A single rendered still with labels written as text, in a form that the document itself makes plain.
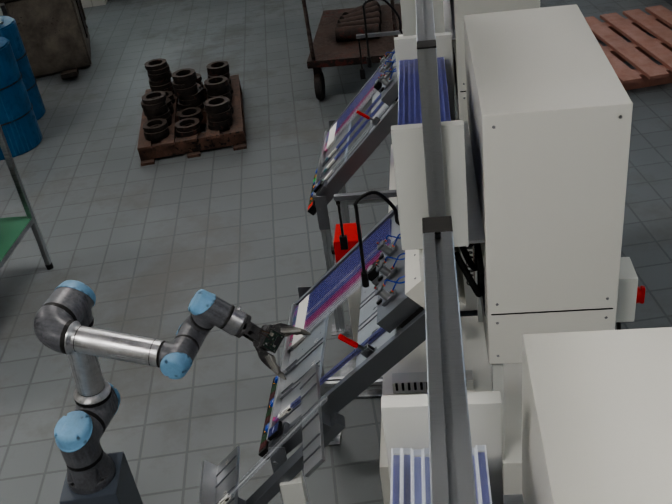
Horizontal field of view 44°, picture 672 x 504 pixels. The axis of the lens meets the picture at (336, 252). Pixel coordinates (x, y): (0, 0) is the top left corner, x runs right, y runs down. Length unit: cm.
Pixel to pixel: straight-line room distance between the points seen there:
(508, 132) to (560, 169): 15
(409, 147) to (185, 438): 212
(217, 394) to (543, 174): 226
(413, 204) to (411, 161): 11
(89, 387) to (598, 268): 156
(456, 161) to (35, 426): 264
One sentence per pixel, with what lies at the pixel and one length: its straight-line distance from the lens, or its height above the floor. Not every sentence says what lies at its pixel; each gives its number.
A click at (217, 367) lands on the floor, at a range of 396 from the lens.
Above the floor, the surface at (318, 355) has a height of 84.
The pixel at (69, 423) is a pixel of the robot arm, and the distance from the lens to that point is 271.
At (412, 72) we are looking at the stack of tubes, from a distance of 229.
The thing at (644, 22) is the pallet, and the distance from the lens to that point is 729.
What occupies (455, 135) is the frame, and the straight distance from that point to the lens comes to 185.
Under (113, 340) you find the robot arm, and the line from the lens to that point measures 236.
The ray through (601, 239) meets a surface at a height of 138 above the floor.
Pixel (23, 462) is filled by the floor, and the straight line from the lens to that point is 386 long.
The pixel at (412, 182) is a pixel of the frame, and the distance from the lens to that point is 190.
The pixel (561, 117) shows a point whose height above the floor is 170.
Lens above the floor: 249
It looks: 33 degrees down
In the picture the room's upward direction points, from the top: 8 degrees counter-clockwise
